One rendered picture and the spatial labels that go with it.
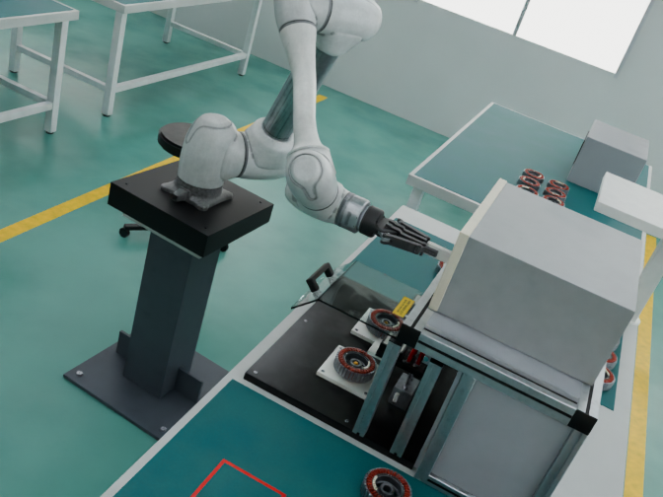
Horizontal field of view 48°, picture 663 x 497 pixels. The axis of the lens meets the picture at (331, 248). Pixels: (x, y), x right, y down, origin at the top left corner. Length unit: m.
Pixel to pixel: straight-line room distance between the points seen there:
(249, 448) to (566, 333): 0.74
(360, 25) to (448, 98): 4.51
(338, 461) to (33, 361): 1.55
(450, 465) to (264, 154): 1.17
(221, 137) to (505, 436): 1.27
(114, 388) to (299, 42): 1.51
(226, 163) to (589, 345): 1.29
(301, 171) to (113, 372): 1.54
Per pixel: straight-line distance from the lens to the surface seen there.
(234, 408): 1.82
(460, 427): 1.73
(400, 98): 6.74
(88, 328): 3.19
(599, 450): 2.23
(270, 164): 2.46
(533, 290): 1.64
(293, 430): 1.81
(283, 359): 1.97
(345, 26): 2.12
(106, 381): 2.93
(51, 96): 4.66
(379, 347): 1.90
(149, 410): 2.84
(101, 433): 2.76
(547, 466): 1.73
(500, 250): 1.62
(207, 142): 2.38
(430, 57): 6.61
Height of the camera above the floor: 1.96
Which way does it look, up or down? 28 degrees down
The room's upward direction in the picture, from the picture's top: 18 degrees clockwise
